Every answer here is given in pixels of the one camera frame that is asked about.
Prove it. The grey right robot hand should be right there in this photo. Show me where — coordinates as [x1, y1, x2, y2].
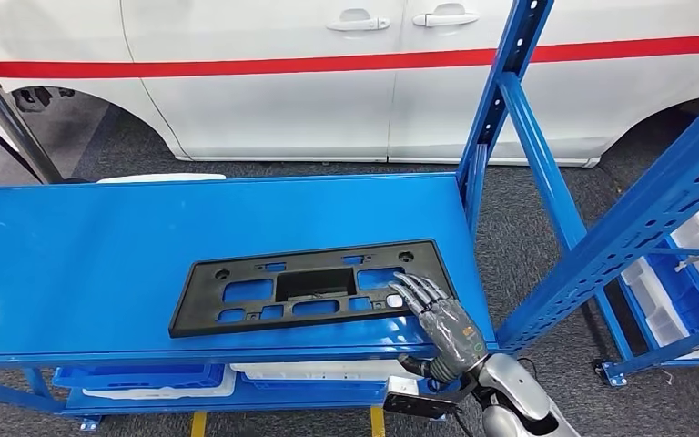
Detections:
[387, 271, 490, 386]

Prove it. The black plastic plate bracket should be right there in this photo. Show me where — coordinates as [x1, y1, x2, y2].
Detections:
[167, 239, 460, 340]

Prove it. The blue metal shelf rack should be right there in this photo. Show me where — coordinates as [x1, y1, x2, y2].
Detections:
[0, 0, 699, 433]
[593, 198, 699, 387]

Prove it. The white car with red stripe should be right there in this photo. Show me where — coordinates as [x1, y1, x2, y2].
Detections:
[0, 0, 699, 168]

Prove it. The white flat panel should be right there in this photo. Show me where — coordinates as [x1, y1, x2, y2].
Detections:
[96, 173, 228, 185]

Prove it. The chrome stanchion post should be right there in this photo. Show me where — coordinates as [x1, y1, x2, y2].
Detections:
[0, 51, 66, 185]

